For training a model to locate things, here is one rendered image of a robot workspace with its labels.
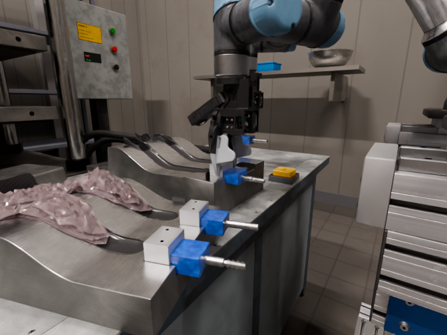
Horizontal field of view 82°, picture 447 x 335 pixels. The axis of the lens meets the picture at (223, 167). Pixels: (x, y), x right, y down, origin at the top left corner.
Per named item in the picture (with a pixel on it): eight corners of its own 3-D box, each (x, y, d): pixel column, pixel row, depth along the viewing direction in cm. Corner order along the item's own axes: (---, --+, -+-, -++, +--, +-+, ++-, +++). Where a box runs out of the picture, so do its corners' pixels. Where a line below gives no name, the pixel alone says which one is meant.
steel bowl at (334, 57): (354, 70, 215) (356, 53, 212) (347, 65, 188) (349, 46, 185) (312, 72, 234) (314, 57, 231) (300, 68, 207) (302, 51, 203)
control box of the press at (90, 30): (151, 274, 162) (130, 14, 125) (108, 305, 137) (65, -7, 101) (128, 262, 173) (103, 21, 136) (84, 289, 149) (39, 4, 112)
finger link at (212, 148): (211, 153, 54) (217, 111, 54) (205, 152, 55) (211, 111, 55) (223, 155, 58) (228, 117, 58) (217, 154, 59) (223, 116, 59)
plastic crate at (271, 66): (281, 73, 242) (282, 63, 240) (273, 72, 228) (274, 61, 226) (256, 75, 257) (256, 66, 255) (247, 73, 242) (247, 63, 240)
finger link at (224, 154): (229, 179, 53) (235, 135, 53) (205, 175, 56) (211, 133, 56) (235, 179, 56) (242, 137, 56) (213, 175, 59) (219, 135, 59)
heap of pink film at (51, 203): (159, 205, 51) (156, 167, 49) (92, 254, 35) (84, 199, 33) (56, 192, 58) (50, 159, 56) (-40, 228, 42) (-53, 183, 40)
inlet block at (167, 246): (249, 272, 36) (249, 237, 34) (241, 298, 31) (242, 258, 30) (163, 257, 39) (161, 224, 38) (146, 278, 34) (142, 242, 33)
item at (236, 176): (269, 189, 59) (269, 167, 57) (259, 196, 55) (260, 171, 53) (221, 180, 66) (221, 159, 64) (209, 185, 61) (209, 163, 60)
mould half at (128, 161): (263, 189, 78) (265, 145, 75) (214, 221, 57) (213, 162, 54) (150, 167, 105) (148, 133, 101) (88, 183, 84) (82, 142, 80)
